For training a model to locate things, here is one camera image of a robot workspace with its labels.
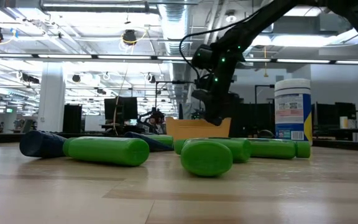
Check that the ceiling light rail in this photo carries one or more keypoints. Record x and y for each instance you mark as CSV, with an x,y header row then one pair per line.
x,y
124,57

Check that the black work table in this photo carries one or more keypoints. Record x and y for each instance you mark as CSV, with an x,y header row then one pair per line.
x,y
337,132

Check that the black computer monitor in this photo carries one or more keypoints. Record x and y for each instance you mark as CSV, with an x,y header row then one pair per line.
x,y
325,115
126,109
346,110

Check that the white ceiling sensor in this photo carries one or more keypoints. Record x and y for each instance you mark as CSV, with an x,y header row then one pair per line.
x,y
231,18

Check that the white pillar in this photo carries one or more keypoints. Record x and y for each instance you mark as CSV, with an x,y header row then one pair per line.
x,y
51,99

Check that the green travel bottle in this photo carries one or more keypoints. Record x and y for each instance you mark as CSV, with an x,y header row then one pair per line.
x,y
163,140
206,158
275,149
110,151
242,151

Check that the yellow plastic bin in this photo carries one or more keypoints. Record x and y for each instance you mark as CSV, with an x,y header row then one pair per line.
x,y
188,129

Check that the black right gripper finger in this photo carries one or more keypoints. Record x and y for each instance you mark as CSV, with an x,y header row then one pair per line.
x,y
217,113

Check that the bright ceiling light panel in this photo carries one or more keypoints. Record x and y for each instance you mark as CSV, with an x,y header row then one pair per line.
x,y
300,40

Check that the black partition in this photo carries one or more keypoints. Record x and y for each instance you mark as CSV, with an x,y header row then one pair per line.
x,y
247,118

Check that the silver spiral duct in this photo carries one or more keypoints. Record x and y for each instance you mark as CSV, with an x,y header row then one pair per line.
x,y
174,25

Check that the person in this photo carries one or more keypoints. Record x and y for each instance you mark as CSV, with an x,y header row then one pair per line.
x,y
158,120

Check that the black pipe frame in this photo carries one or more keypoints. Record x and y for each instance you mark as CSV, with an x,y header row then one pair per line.
x,y
166,82
264,85

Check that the white wipes canister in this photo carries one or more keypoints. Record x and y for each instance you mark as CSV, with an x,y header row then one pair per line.
x,y
292,109

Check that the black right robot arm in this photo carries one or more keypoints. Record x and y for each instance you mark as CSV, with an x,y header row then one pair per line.
x,y
259,21

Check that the dark blue toiletry tube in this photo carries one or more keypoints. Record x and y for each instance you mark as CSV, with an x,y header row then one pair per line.
x,y
40,143
154,144

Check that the black cabinet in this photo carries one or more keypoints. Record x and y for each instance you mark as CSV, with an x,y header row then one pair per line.
x,y
72,118

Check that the black arched table clamp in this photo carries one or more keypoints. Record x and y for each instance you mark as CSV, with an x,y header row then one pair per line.
x,y
265,134

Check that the black aluminium table frame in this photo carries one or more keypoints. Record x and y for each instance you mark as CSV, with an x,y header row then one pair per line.
x,y
346,145

